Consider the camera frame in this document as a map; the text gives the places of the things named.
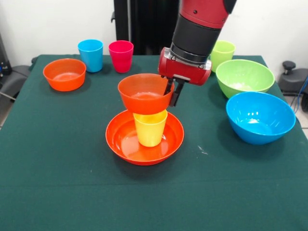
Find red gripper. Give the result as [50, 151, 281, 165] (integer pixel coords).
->
[158, 47, 213, 107]

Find small orange bowl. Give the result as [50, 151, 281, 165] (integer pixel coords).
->
[117, 73, 175, 115]
[43, 58, 87, 92]

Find yellow cup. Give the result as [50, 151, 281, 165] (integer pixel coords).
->
[133, 109, 168, 148]

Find large orange bowl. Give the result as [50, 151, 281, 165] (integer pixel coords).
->
[105, 109, 185, 166]

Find pink cup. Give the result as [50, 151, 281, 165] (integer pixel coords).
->
[108, 40, 134, 74]

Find lime green cup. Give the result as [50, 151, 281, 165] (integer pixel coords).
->
[210, 40, 236, 73]

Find lime green bowl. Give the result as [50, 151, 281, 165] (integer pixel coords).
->
[215, 59, 275, 99]

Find blue cup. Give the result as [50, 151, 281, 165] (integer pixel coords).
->
[77, 39, 104, 73]

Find blue bowl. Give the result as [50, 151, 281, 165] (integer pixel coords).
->
[225, 91, 296, 145]

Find dark green tablecloth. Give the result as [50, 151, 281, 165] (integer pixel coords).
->
[0, 54, 308, 231]

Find grey stand base with knob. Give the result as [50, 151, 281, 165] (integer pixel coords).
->
[279, 60, 308, 97]

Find black equipment box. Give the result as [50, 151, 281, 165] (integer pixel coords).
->
[0, 33, 13, 77]

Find blue cable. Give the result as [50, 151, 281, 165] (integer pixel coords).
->
[296, 77, 308, 114]

